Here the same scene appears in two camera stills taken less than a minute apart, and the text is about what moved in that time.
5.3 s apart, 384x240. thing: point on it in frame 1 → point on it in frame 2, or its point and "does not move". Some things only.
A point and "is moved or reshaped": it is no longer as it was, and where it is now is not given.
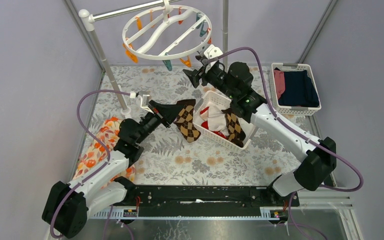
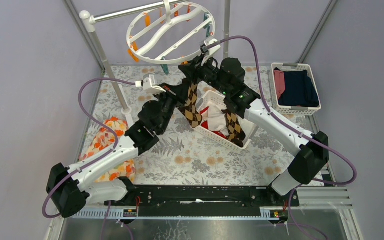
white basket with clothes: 294,89 does not move
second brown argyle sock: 236,133 does not move
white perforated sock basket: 210,99 does not move
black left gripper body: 157,114 → 177,94
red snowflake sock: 204,114 does not move
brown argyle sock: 185,121 is moved or reshaped
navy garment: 299,90 does not move
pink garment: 279,77 does not move
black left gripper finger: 168,113 → 180,92
